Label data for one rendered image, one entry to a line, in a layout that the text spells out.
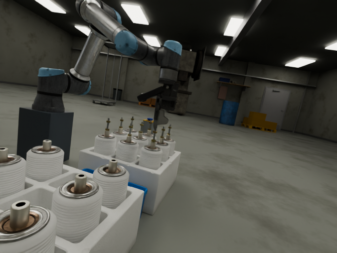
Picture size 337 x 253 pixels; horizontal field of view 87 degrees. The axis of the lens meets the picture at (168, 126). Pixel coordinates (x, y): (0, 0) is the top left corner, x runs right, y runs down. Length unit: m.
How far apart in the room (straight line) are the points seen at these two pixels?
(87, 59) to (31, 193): 0.76
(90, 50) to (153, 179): 0.76
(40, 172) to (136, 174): 0.32
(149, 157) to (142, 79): 10.16
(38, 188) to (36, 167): 0.07
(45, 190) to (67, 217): 0.19
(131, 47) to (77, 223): 0.54
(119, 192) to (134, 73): 10.62
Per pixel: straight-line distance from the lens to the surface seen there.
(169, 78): 0.72
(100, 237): 0.43
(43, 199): 0.61
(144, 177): 0.75
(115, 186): 0.49
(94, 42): 1.11
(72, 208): 0.41
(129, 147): 0.79
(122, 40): 0.70
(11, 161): 0.58
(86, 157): 0.88
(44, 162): 0.63
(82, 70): 1.16
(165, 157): 0.88
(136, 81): 10.92
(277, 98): 11.25
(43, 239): 0.35
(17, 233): 0.35
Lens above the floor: 0.47
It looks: 8 degrees down
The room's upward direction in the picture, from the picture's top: 10 degrees clockwise
